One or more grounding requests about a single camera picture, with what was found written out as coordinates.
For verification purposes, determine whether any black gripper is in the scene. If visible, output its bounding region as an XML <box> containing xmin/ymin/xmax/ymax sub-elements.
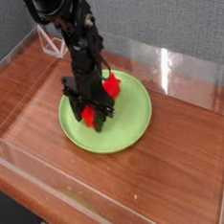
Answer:
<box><xmin>61</xmin><ymin>70</ymin><xmax>114</xmax><ymax>131</ymax></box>

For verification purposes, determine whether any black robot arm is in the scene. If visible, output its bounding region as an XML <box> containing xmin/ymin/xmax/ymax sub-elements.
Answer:
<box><xmin>23</xmin><ymin>0</ymin><xmax>114</xmax><ymax>131</ymax></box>

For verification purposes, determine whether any clear acrylic corner bracket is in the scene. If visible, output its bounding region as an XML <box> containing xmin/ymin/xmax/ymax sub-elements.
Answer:
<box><xmin>36</xmin><ymin>25</ymin><xmax>68</xmax><ymax>59</ymax></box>

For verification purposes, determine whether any black box under table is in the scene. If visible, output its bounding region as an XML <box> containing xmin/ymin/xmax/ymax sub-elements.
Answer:
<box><xmin>0</xmin><ymin>191</ymin><xmax>43</xmax><ymax>224</ymax></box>

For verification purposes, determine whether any clear acrylic enclosure wall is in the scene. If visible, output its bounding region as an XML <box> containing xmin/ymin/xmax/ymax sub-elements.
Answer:
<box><xmin>0</xmin><ymin>32</ymin><xmax>224</xmax><ymax>224</ymax></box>

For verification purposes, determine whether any light green plate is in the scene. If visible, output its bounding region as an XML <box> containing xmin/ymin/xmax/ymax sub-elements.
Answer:
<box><xmin>58</xmin><ymin>70</ymin><xmax>152</xmax><ymax>154</ymax></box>

